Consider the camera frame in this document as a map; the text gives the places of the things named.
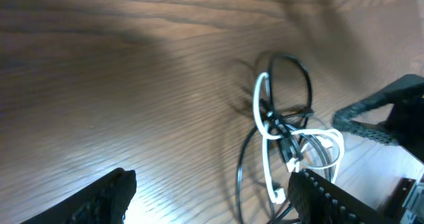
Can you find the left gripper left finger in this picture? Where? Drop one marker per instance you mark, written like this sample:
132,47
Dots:
104,201

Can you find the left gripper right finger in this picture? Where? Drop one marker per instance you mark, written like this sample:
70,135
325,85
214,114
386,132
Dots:
317,200

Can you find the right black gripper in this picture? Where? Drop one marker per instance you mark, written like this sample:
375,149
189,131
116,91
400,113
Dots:
404,125

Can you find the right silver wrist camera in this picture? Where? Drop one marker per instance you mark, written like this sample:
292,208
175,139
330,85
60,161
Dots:
414,200

